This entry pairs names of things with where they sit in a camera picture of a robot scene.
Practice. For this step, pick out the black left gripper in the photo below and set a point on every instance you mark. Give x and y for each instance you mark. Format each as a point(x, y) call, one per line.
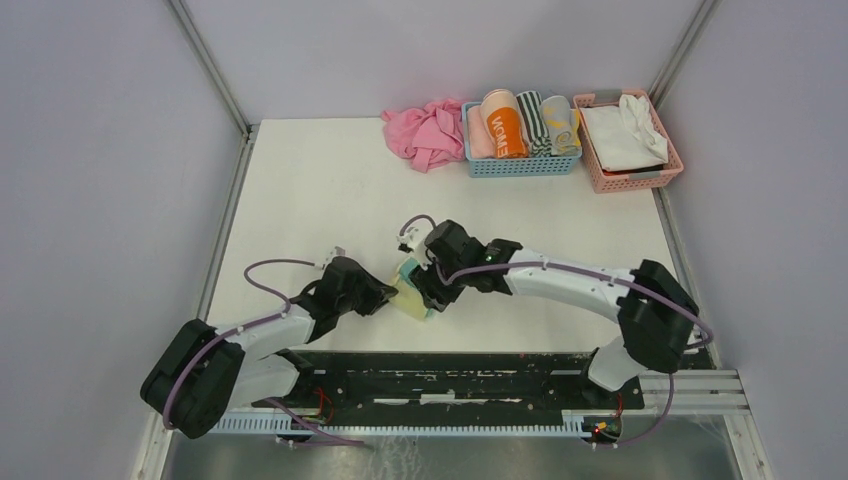
point(378, 293)

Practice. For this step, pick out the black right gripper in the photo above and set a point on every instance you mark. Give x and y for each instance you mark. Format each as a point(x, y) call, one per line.
point(435, 296)

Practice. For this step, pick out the pale yellow teal towel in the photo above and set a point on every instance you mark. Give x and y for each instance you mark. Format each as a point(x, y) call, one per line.
point(408, 298)

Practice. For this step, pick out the yellow grey patterned towel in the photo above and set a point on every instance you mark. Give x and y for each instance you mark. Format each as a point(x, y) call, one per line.
point(561, 123)

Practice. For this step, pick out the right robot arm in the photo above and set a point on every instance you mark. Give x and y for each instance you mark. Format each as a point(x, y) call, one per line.
point(654, 313)

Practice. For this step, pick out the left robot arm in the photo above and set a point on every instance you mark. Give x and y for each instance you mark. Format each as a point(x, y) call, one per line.
point(207, 371)

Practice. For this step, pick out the pale pink rolled towel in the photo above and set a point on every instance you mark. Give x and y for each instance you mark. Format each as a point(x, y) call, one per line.
point(481, 145)

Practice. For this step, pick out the crumpled pink towel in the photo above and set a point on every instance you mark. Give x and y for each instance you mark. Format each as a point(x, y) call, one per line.
point(427, 137)

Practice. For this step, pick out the blue plastic basket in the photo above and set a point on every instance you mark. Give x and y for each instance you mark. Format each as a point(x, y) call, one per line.
point(520, 167)

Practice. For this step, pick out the orange rolled towel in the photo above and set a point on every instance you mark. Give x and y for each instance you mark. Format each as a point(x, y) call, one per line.
point(504, 124)

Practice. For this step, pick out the pink plastic basket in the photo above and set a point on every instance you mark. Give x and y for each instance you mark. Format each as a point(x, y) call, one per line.
point(609, 182)

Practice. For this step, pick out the black white striped rolled towel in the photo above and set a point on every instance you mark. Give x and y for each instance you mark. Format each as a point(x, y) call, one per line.
point(535, 129)

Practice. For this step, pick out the white folded cloth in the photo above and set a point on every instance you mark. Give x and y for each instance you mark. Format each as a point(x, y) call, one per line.
point(624, 137)

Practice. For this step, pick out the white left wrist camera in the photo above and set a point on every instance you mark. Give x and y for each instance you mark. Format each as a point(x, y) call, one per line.
point(336, 251)

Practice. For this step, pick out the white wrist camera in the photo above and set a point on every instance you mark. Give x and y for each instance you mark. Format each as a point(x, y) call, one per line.
point(412, 241)
point(336, 251)

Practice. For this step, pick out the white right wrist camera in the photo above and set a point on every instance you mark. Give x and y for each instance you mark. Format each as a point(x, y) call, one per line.
point(412, 241)

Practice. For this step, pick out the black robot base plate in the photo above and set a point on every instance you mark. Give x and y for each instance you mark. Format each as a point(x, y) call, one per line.
point(358, 389)

